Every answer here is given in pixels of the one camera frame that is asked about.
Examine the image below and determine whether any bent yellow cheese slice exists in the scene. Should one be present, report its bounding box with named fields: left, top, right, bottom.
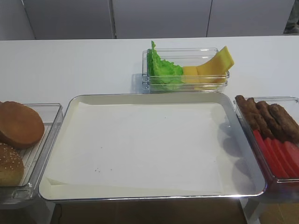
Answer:
left=196, top=46, right=234, bottom=84

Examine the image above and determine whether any white parchment paper sheet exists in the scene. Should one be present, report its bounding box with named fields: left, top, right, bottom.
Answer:
left=46, top=103, right=226, bottom=193

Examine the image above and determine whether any clear bin with greens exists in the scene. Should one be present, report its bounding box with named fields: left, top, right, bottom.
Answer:
left=142, top=48, right=230, bottom=93

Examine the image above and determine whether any brown meat patty leftmost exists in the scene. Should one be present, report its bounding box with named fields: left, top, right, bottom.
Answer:
left=235, top=95, right=260, bottom=131

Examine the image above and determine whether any clear bin with patties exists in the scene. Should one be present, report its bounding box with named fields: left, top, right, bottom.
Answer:
left=234, top=98, right=299, bottom=186

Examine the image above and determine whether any clear bin with buns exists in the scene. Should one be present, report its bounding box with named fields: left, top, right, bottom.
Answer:
left=0, top=103, right=64, bottom=208

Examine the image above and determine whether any plain brown bun half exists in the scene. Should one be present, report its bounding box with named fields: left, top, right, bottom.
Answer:
left=0, top=101, right=44, bottom=149

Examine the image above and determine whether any red tomato slice rightmost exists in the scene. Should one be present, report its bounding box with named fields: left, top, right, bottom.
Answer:
left=284, top=141, right=299, bottom=173

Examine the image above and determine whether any brown meat patty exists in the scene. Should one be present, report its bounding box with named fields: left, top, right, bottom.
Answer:
left=235, top=95, right=260, bottom=131
left=246, top=98, right=274, bottom=139
left=256, top=101, right=291, bottom=142
left=269, top=104, right=299, bottom=144

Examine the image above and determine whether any red tomato slice leftmost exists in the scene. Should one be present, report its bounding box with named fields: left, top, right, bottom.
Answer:
left=253, top=130, right=279, bottom=179

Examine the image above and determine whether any green lettuce leaf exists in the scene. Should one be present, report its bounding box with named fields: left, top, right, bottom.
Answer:
left=147, top=41, right=183, bottom=91

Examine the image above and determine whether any brown meat patty rightmost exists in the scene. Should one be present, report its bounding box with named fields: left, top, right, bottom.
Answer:
left=269, top=104, right=299, bottom=144

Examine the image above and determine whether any red tomato slice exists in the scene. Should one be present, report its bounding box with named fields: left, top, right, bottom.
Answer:
left=284, top=141, right=299, bottom=173
left=253, top=130, right=279, bottom=179
left=264, top=138, right=296, bottom=179
left=272, top=139, right=299, bottom=179

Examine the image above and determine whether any flat yellow cheese slice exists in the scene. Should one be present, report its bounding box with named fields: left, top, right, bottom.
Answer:
left=182, top=66, right=199, bottom=90

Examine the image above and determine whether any sesame bun top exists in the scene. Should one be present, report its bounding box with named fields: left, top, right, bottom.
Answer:
left=0, top=142, right=24, bottom=187

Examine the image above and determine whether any silver metal tray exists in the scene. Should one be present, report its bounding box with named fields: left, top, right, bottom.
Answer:
left=39, top=92, right=266, bottom=202

